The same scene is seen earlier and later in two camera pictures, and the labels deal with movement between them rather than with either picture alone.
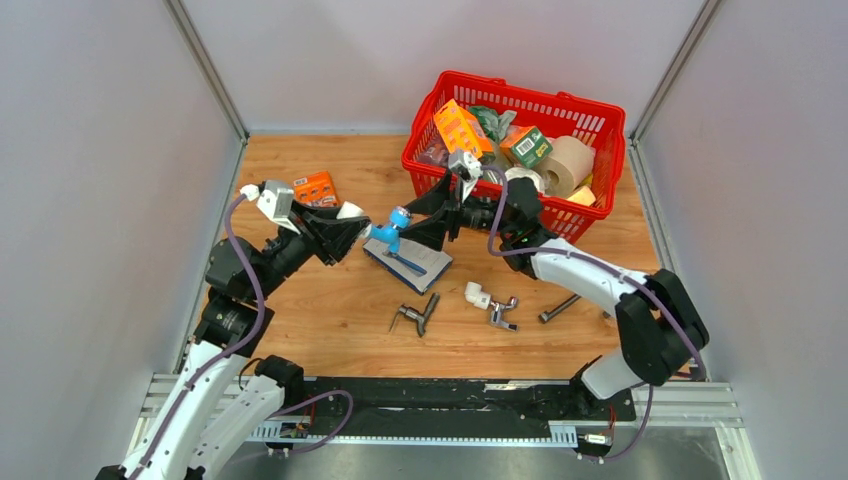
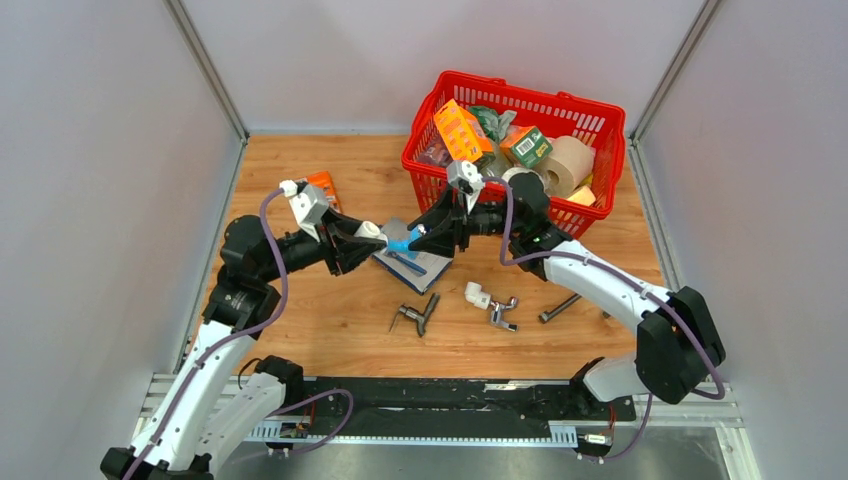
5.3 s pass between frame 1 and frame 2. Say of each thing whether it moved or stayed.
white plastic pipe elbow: moved
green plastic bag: stayed
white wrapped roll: stayed
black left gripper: stayed
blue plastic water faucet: moved
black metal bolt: stayed
